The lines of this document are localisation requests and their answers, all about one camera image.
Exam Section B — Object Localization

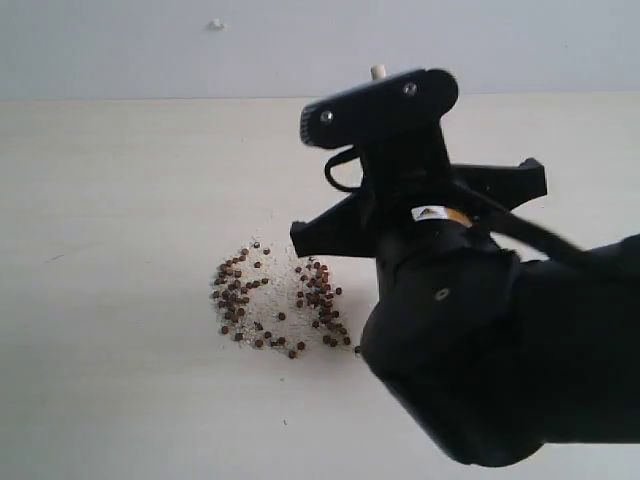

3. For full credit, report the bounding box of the wooden paint brush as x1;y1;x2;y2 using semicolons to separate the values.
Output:
370;64;386;81

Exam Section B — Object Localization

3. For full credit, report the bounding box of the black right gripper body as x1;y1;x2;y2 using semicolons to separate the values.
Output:
290;156;547;280

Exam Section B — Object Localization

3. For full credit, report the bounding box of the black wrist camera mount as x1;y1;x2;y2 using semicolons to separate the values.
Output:
299;69;459;193

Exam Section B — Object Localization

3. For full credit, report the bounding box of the white wall bump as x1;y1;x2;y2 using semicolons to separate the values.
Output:
207;19;226;31

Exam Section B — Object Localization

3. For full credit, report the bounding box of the pile of pellets and crumbs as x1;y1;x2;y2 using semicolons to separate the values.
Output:
209;237;361;360

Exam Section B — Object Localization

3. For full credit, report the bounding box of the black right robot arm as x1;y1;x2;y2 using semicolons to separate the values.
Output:
290;159;639;467

